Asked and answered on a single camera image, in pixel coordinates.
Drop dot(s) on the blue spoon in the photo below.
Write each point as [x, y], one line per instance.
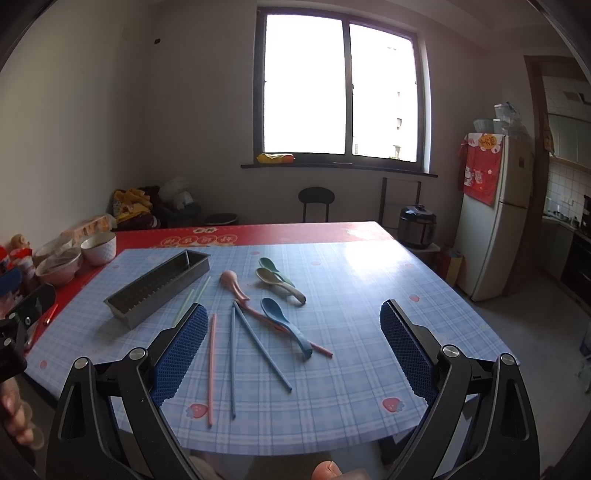
[273, 311]

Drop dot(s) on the blue chopstick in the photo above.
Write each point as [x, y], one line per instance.
[232, 345]
[262, 350]

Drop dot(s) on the person's right hand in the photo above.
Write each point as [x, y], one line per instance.
[326, 470]

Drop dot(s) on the window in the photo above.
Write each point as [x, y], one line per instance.
[337, 90]

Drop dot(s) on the red cloth on fridge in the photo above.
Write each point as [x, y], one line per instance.
[480, 156]

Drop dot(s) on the steel utensil tray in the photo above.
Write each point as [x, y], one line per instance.
[139, 299]

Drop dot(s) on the blue plaid table mat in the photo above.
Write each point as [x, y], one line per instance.
[360, 394]

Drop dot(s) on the black round chair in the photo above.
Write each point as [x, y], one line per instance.
[316, 195]

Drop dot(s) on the white refrigerator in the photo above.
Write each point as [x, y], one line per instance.
[489, 237]

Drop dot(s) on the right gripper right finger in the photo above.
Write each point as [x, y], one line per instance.
[479, 423]

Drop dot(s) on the yellow clothes pile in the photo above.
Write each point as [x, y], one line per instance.
[130, 206]

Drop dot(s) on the tissue pack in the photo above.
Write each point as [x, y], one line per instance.
[88, 227]

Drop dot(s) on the yellow cloth on sill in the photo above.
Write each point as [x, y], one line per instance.
[280, 158]

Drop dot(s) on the black rice cooker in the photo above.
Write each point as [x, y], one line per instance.
[417, 226]

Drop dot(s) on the plastic-covered bowl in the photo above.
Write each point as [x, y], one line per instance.
[58, 270]

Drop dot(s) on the white textured bowl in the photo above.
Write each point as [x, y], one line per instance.
[99, 249]

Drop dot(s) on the black folding frame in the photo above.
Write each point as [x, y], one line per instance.
[396, 194]

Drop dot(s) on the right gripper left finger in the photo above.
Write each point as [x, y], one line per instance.
[84, 441]

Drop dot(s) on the green spoon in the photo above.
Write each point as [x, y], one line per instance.
[268, 264]

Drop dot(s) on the person's left hand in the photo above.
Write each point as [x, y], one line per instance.
[13, 413]

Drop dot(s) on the long pink chopstick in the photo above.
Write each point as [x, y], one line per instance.
[261, 316]

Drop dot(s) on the green chopstick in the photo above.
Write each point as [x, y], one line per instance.
[186, 304]
[197, 295]

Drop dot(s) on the beige spoon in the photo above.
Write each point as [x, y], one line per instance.
[271, 279]

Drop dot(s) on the white plastic bag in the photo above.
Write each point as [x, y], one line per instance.
[175, 193]

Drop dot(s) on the pink spoon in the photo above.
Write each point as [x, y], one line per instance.
[230, 280]

